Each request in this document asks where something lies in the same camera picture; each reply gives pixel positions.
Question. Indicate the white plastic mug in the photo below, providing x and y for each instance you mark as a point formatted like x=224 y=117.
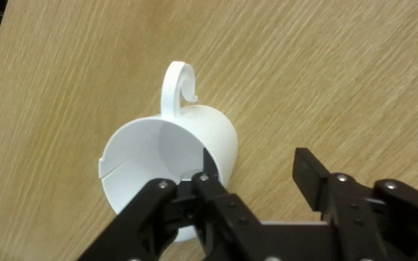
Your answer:
x=177 y=143

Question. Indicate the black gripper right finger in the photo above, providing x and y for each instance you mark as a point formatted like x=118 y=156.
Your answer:
x=311 y=178

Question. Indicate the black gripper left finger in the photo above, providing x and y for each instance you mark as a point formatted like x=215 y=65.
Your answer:
x=209 y=173

